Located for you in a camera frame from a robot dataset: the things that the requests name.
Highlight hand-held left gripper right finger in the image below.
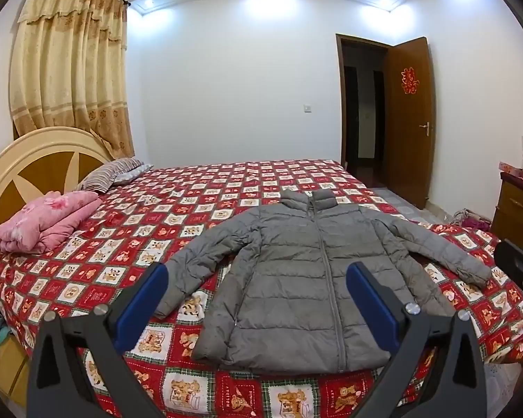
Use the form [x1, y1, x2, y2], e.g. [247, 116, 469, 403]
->
[346, 262, 491, 418]

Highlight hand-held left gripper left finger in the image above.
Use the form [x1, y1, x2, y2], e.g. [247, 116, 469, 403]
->
[26, 262, 170, 418]

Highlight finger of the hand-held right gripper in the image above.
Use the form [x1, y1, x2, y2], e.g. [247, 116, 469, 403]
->
[493, 239, 523, 292]

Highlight grey puffer jacket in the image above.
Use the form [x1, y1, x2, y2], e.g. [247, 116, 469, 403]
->
[154, 189, 493, 375]

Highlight pile of clothes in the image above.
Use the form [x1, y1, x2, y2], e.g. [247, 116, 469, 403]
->
[452, 208, 492, 231]

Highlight wooden cabinet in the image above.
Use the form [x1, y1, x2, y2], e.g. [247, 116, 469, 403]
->
[490, 172, 523, 238]

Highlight red printed bear blanket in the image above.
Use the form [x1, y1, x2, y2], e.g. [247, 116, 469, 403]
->
[0, 159, 523, 418]

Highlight pink box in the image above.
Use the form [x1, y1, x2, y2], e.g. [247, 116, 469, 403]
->
[499, 162, 523, 181]

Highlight pink folded quilt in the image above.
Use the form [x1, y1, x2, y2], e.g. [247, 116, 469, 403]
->
[0, 191, 102, 253]

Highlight grey patterned pillow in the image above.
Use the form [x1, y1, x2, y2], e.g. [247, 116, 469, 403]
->
[111, 163, 154, 185]

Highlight striped pillow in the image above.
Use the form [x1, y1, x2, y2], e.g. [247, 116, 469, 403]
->
[74, 157, 144, 192]

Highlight brown wooden door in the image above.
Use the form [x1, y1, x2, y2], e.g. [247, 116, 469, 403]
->
[384, 37, 437, 210]

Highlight cream and brown headboard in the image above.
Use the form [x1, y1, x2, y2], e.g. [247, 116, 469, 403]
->
[0, 127, 114, 271]

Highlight red paper door decoration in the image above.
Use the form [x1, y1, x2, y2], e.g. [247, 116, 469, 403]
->
[400, 66, 420, 95]

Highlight beige patterned curtain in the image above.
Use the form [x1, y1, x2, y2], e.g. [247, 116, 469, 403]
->
[9, 0, 135, 160]

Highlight wooden bed frame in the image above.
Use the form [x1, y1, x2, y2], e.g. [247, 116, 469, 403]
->
[0, 335, 31, 405]

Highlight brown door frame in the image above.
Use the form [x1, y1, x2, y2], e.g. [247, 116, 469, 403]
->
[335, 33, 395, 170]

